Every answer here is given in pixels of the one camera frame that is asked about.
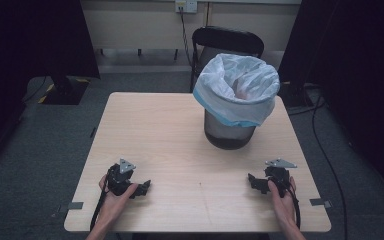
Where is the black wall socket cable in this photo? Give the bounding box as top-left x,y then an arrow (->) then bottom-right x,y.
178,7 -> 194,69

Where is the yellow black hazard tape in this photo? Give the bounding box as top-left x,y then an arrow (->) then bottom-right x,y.
37,77 -> 91,105

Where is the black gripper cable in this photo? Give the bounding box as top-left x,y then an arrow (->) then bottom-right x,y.
89,169 -> 111,232
284,181 -> 302,230

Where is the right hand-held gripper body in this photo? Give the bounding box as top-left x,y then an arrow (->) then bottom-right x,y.
264,158 -> 298,198

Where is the grey mesh trash bin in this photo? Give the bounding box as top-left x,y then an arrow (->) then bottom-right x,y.
203,108 -> 257,151

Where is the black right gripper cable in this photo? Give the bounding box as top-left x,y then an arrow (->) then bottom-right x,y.
284,181 -> 302,230

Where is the person's right hand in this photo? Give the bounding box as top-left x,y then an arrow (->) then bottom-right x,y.
267,176 -> 298,229

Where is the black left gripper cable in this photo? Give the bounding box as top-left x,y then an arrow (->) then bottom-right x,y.
89,169 -> 111,232

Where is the black chair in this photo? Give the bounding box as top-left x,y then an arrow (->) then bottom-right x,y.
189,25 -> 265,93

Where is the black stand base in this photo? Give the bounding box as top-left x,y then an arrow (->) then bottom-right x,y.
40,75 -> 91,106

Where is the person's left hand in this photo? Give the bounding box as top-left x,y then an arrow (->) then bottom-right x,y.
97,174 -> 140,228

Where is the beige desk panel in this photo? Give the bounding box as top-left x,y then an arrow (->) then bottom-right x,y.
79,0 -> 303,57

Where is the white wall socket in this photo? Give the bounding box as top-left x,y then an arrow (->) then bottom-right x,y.
174,0 -> 199,15

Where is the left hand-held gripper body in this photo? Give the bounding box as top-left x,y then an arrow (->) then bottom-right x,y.
106,158 -> 138,197

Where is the white plastic bin liner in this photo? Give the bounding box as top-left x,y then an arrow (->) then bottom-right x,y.
192,52 -> 281,129

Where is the black curtain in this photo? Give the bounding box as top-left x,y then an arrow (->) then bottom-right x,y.
277,0 -> 384,204
0,0 -> 101,175

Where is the black floor cable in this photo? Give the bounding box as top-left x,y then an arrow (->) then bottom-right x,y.
287,94 -> 349,240

